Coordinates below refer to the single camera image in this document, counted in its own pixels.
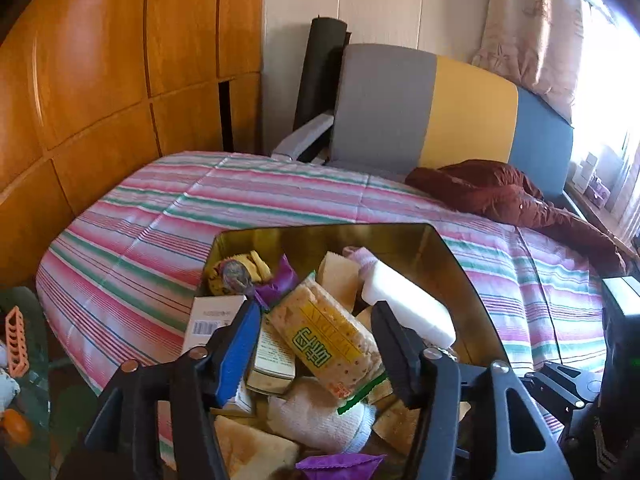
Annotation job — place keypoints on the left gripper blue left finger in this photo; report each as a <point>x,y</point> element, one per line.
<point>231,348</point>

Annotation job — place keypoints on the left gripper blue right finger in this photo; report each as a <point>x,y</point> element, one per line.
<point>400,349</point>

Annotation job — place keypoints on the white foam block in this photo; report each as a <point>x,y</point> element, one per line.
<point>407,302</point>

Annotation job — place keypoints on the small green white carton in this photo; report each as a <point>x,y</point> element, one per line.
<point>273,368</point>

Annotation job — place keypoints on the white cardboard box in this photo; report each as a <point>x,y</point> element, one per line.
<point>207,315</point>

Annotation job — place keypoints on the cracker packet green trim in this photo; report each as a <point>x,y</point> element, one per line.
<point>335,347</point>

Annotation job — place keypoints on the purple snack packet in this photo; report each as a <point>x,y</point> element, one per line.
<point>283,281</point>
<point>340,466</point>

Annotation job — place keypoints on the white sock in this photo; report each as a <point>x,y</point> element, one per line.
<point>308,414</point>

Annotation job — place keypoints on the gold tray with maroon rim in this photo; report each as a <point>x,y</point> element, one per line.
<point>416,252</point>

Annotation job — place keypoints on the tan sponge at edge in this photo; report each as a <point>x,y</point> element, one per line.
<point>250,453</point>

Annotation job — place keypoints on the striped pink green bedspread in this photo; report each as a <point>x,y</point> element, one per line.
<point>119,282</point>

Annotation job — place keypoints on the maroon puffer jacket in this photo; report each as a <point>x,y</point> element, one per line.
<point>501,193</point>

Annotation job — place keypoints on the wooden side shelf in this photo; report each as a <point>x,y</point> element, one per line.
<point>592,185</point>

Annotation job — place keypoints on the orange plastic rack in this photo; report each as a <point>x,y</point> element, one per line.
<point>16,345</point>

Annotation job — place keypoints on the grey yellow blue chair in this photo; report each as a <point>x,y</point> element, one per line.
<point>398,109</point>

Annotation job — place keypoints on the black rolled mat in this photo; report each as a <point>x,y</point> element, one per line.
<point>327,39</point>

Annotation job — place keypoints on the orange wooden wardrobe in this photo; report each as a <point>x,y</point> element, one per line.
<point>92,90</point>

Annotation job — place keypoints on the pink patterned curtain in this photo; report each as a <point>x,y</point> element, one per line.
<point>536,44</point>

